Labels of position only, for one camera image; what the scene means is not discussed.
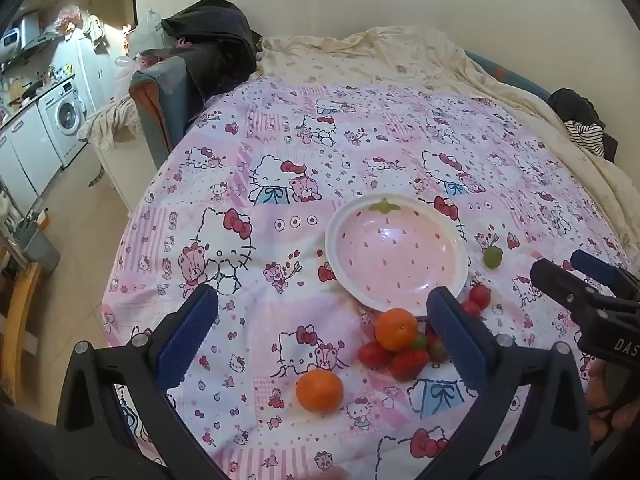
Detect cream duvet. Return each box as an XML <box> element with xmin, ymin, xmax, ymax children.
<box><xmin>257</xmin><ymin>25</ymin><xmax>640</xmax><ymax>261</ymax></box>

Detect grey bin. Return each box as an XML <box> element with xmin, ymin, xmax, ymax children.
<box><xmin>20</xmin><ymin>220</ymin><xmax>61</xmax><ymax>268</ymax></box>

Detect black cable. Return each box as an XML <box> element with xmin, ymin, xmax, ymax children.
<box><xmin>589</xmin><ymin>387</ymin><xmax>628</xmax><ymax>417</ymax></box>

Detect beige towel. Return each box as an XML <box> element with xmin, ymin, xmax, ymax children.
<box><xmin>79</xmin><ymin>100</ymin><xmax>143</xmax><ymax>152</ymax></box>

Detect pink cartoon printed blanket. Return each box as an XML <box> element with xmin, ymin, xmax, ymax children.
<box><xmin>100</xmin><ymin>77</ymin><xmax>636</xmax><ymax>480</ymax></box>

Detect dark garment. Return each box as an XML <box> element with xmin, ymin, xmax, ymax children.
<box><xmin>547</xmin><ymin>88</ymin><xmax>608</xmax><ymax>126</ymax></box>

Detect black jacket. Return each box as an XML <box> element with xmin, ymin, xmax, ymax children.
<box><xmin>161</xmin><ymin>0</ymin><xmax>263</xmax><ymax>106</ymax></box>

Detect orange mandarin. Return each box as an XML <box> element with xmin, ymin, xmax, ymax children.
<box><xmin>296</xmin><ymin>369</ymin><xmax>345</xmax><ymax>415</ymax></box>
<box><xmin>375</xmin><ymin>307</ymin><xmax>419</xmax><ymax>352</ymax></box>

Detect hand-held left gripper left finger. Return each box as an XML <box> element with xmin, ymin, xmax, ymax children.
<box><xmin>56</xmin><ymin>284</ymin><xmax>221</xmax><ymax>480</ymax></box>

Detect white washing machine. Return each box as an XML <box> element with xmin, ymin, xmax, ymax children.
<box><xmin>37</xmin><ymin>80</ymin><xmax>90</xmax><ymax>168</ymax></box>

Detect wooden chair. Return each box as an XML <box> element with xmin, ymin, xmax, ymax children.
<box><xmin>0</xmin><ymin>255</ymin><xmax>43</xmax><ymax>401</ymax></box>

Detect person's right hand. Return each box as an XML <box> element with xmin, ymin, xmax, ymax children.
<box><xmin>586</xmin><ymin>357</ymin><xmax>640</xmax><ymax>456</ymax></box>

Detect white plastic bag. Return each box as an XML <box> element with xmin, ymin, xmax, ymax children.
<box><xmin>116</xmin><ymin>8</ymin><xmax>166</xmax><ymax>68</ymax></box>

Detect striped garment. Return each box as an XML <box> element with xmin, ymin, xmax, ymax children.
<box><xmin>565</xmin><ymin>120</ymin><xmax>607</xmax><ymax>156</ymax></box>

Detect white kitchen cabinet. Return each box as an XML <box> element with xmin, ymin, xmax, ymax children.
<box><xmin>0</xmin><ymin>105</ymin><xmax>63</xmax><ymax>206</ymax></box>

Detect pink strawberry-print plate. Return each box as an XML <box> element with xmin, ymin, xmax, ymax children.
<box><xmin>325</xmin><ymin>196</ymin><xmax>471</xmax><ymax>313</ymax></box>

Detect tall white cabinet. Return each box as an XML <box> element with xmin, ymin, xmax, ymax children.
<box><xmin>55</xmin><ymin>27</ymin><xmax>118</xmax><ymax>116</ymax></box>

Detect large red tomato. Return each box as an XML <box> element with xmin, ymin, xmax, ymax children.
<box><xmin>358</xmin><ymin>341</ymin><xmax>396</xmax><ymax>370</ymax></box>
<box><xmin>390</xmin><ymin>349</ymin><xmax>431</xmax><ymax>382</ymax></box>

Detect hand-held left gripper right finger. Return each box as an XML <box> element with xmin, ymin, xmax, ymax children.
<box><xmin>425</xmin><ymin>286</ymin><xmax>591</xmax><ymax>480</ymax></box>

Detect blue bed edge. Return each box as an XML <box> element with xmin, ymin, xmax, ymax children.
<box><xmin>465</xmin><ymin>50</ymin><xmax>556</xmax><ymax>106</ymax></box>

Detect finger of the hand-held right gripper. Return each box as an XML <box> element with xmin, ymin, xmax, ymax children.
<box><xmin>529</xmin><ymin>258</ymin><xmax>608</xmax><ymax>333</ymax></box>
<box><xmin>570</xmin><ymin>249</ymin><xmax>640</xmax><ymax>301</ymax></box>

